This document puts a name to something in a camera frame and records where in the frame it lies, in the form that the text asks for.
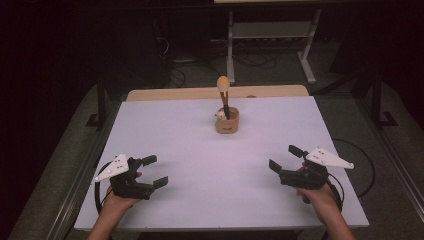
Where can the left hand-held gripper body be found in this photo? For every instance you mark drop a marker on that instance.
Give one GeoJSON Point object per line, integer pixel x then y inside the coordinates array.
{"type": "Point", "coordinates": [126, 186]}

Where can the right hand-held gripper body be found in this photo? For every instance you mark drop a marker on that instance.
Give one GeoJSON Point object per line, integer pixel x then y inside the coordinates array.
{"type": "Point", "coordinates": [301, 180]}

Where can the round wooden brush holder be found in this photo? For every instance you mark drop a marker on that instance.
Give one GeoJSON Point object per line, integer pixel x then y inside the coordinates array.
{"type": "Point", "coordinates": [227, 126]}

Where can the person's left hand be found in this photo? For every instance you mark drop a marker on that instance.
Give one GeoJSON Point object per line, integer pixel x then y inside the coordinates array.
{"type": "Point", "coordinates": [118, 201]}

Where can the person's right hand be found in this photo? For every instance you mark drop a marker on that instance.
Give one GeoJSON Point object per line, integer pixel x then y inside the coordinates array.
{"type": "Point", "coordinates": [320, 200]}

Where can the white board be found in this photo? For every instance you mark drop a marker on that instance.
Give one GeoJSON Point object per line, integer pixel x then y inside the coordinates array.
{"type": "Point", "coordinates": [206, 166]}

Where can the black metal stand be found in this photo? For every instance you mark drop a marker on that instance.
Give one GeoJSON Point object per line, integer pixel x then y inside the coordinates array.
{"type": "Point", "coordinates": [377, 106]}
{"type": "Point", "coordinates": [100, 106]}

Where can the small pale animal figurine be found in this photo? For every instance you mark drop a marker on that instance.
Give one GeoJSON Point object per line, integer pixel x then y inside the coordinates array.
{"type": "Point", "coordinates": [220, 115]}

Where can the light wooden table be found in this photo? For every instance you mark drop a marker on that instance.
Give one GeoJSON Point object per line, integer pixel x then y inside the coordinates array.
{"type": "Point", "coordinates": [186, 92]}

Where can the white metal desk frame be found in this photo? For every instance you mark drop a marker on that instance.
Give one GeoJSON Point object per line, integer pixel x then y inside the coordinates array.
{"type": "Point", "coordinates": [271, 30]}

